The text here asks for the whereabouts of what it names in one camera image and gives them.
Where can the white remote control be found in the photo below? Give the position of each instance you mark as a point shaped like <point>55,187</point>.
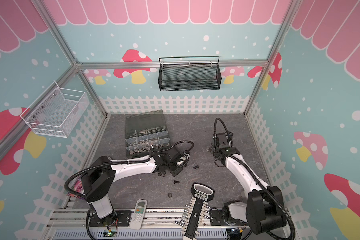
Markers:
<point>138,215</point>

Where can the black socket wrench rack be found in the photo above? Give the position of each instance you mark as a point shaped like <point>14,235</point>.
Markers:
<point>196,211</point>

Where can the grey plastic organizer box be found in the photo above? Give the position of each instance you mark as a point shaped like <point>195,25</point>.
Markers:
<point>146,132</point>

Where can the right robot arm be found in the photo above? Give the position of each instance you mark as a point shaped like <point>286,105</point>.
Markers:
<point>264,210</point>

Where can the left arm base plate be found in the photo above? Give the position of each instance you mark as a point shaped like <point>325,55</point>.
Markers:
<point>116,219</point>

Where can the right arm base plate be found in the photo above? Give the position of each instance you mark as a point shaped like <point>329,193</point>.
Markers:
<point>218,218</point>

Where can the white wire wall basket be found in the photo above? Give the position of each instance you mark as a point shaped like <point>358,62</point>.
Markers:
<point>57,112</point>

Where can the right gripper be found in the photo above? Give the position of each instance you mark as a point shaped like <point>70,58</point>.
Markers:
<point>217,148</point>

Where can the black mesh wall basket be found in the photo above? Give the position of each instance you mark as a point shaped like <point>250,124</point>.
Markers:
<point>195,73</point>

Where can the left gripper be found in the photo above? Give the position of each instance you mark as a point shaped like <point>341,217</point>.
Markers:
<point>179,169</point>

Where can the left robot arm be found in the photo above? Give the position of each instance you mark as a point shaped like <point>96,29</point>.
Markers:
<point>93,183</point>

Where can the purple snack packet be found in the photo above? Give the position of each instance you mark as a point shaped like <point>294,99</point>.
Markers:
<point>77,187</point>

